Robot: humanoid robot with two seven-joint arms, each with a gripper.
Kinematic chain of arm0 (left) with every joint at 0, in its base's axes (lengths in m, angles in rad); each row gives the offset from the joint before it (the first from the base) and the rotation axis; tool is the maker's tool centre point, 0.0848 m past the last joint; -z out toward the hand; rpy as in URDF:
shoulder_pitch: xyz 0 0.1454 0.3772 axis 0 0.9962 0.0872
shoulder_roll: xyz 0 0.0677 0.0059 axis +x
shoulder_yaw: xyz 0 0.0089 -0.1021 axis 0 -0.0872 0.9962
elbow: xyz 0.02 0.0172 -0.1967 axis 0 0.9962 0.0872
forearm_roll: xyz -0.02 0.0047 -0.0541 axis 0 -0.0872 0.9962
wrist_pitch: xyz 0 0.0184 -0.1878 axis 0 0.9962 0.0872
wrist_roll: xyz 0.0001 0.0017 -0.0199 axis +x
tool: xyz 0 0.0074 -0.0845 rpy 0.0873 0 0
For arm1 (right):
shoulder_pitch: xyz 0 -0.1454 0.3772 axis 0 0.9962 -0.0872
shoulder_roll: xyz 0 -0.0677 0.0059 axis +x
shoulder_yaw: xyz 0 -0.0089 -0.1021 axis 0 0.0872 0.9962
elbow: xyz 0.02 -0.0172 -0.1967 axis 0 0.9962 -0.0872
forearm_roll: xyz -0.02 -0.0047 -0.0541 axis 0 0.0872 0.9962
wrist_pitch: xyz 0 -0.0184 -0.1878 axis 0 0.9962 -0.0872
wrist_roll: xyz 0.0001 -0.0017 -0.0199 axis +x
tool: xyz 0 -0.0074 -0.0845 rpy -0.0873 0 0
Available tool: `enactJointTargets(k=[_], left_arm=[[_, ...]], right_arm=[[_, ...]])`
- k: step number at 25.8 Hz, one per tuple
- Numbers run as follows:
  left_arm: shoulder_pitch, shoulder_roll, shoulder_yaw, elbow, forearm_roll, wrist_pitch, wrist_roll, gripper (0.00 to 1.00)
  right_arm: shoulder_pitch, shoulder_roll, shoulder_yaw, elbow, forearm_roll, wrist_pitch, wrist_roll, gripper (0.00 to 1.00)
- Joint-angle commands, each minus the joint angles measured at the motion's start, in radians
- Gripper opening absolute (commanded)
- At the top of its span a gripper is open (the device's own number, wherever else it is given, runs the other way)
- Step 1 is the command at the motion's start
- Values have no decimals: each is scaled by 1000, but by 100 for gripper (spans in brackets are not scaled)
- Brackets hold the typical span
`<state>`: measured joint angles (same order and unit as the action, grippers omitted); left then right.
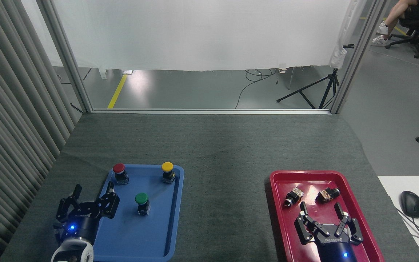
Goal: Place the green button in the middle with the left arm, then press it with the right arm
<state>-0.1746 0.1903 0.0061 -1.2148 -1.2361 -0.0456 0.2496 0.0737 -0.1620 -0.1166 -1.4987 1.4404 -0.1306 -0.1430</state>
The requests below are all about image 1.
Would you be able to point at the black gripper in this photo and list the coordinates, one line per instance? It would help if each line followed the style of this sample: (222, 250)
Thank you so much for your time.
(335, 251)
(82, 225)

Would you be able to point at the green push button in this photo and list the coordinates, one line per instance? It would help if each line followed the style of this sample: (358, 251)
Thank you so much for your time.
(141, 198)

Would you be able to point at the red push button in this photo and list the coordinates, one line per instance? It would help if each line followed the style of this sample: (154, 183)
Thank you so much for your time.
(119, 168)

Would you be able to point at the yellow push button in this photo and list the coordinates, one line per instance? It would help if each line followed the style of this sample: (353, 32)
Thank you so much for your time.
(167, 167)

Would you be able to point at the red plastic tray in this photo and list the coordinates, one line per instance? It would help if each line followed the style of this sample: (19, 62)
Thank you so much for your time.
(300, 225)

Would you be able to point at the blue plastic tray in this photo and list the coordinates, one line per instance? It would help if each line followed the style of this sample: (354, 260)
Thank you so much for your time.
(136, 233)

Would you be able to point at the white desk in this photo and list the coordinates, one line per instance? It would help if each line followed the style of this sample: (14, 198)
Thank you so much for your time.
(395, 185)

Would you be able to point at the black computer mouse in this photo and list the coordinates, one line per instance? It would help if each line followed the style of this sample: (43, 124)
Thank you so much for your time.
(411, 203)

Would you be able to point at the grey pleated curtain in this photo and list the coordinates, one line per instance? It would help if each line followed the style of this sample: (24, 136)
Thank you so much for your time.
(9, 127)

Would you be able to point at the black tripod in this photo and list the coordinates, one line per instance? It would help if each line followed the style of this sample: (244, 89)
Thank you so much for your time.
(330, 82)

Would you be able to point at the white fabric curtain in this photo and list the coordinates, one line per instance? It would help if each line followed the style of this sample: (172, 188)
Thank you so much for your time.
(195, 32)

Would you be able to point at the person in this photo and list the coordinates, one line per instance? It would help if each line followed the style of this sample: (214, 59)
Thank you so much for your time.
(395, 14)

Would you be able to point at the black and tan switch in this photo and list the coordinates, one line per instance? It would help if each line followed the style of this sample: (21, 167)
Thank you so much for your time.
(327, 195)

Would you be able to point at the silver aluminium post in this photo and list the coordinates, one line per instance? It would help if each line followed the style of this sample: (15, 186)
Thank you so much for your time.
(66, 54)
(358, 54)

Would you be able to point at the silver aluminium rail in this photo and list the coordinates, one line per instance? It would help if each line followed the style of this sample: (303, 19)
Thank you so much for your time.
(209, 111)

